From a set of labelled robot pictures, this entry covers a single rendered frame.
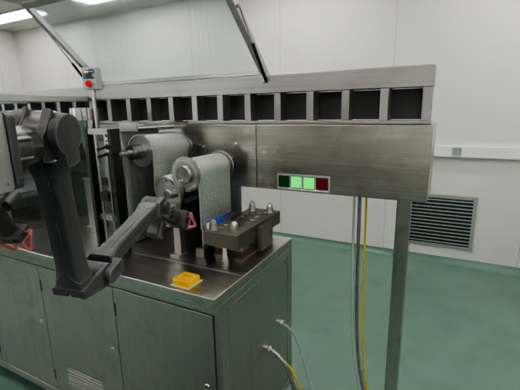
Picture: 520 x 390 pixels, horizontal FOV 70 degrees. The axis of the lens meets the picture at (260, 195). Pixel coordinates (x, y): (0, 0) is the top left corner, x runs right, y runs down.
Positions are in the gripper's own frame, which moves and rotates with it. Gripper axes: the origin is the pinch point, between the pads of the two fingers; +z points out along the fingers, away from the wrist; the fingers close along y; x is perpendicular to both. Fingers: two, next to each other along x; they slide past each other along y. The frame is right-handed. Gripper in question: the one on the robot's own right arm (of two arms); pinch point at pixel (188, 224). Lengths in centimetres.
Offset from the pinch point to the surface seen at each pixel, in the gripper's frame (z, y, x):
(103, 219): -2.8, -44.6, -3.2
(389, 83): 8, 69, 65
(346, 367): 125, 44, -49
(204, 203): 6.3, 0.3, 11.0
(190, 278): -6.1, 12.1, -20.8
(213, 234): 6.0, 8.9, -1.6
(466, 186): 249, 105, 118
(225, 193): 19.6, 0.4, 20.4
